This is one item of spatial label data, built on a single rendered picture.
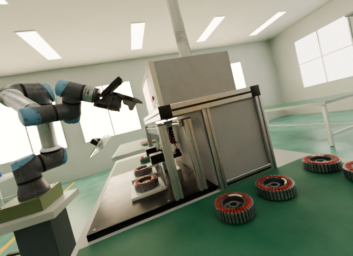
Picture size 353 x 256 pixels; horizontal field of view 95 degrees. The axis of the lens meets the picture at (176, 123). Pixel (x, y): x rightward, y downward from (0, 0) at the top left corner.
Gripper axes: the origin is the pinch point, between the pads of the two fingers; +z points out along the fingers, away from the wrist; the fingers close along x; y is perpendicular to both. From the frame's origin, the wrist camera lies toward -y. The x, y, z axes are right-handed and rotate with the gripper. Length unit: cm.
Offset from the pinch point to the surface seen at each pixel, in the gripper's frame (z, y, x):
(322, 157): 70, 12, 36
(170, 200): 17.3, 37.9, 22.1
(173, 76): 11.5, -11.0, 14.3
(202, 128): 24.3, 9.4, 24.2
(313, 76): 569, -276, -332
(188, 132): 19.0, 12.0, 24.0
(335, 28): 518, -385, -248
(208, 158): 29.5, 20.4, 23.3
